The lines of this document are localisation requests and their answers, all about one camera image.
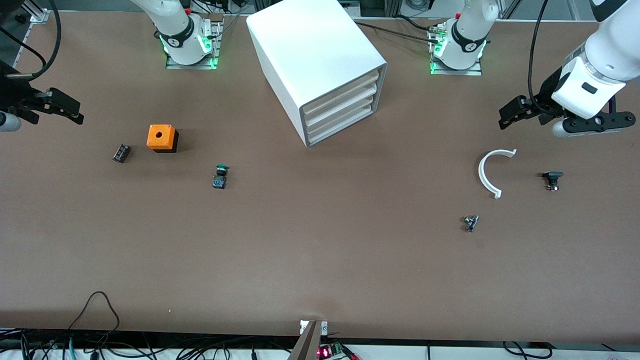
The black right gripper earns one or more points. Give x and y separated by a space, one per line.
11 93

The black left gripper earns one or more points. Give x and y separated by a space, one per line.
546 95

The green push button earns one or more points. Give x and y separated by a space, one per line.
219 181

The white drawer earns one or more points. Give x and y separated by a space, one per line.
340 105
340 96
340 122
340 113

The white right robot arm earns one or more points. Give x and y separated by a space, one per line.
180 30

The black push button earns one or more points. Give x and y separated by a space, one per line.
552 176

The white drawer cabinet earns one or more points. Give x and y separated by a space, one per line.
300 50

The small black contact block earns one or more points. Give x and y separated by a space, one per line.
121 153

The orange box with hole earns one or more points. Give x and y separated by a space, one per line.
161 135

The small grey metal part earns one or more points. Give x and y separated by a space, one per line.
470 223

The circuit board with red light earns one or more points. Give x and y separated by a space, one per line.
325 352

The grey slanted beam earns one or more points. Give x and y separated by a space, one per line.
307 345

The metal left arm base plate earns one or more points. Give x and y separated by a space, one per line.
475 71

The white curved plastic bracket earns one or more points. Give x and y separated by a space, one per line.
481 172

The aluminium frame profile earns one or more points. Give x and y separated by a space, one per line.
39 12
507 9

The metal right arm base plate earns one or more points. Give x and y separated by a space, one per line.
172 64

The small white metal bracket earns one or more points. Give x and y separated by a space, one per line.
303 327

